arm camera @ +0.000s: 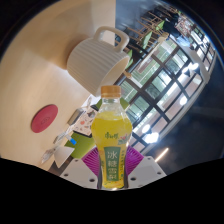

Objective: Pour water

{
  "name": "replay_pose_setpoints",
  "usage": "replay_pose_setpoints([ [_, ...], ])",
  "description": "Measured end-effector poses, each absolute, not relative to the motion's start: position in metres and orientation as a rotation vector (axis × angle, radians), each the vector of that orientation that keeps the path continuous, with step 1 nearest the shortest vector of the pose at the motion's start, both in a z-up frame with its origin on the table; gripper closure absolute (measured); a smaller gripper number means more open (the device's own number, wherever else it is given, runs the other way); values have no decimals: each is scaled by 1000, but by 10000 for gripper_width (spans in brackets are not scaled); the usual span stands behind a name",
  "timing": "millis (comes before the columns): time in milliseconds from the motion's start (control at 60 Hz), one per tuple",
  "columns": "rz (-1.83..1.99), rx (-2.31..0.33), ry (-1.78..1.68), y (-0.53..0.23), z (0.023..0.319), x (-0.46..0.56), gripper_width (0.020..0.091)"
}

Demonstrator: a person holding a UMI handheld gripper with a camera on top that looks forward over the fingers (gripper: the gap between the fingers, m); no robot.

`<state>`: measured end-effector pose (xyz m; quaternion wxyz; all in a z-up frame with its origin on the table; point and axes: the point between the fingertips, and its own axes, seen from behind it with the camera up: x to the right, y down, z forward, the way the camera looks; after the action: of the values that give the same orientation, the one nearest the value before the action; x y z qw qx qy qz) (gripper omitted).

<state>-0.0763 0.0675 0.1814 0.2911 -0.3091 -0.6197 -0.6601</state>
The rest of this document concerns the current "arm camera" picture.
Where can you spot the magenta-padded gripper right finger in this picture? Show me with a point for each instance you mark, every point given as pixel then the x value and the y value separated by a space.
pixel 146 171

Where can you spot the paper napkin with receipt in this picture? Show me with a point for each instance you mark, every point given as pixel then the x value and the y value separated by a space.
pixel 48 155

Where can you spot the long linear ceiling light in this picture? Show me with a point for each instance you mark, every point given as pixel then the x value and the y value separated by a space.
pixel 161 155

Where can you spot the wooden chairs with green seats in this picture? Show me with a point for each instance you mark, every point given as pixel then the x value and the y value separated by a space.
pixel 148 31

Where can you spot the dark-framed window wall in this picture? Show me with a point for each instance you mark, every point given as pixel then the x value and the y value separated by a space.
pixel 166 83

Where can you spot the white ribbed mug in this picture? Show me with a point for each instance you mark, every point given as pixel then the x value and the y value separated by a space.
pixel 95 63

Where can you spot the small white flat device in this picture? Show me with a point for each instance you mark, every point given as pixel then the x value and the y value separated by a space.
pixel 76 116

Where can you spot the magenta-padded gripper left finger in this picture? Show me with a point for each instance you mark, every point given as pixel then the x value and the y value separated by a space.
pixel 80 173

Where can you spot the flat round red coaster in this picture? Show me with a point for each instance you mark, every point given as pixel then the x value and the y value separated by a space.
pixel 44 118

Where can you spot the yellow drink bottle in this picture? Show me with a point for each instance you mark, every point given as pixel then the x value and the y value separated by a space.
pixel 111 133

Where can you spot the small blue-capped white bottle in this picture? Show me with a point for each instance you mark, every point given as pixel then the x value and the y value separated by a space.
pixel 70 140

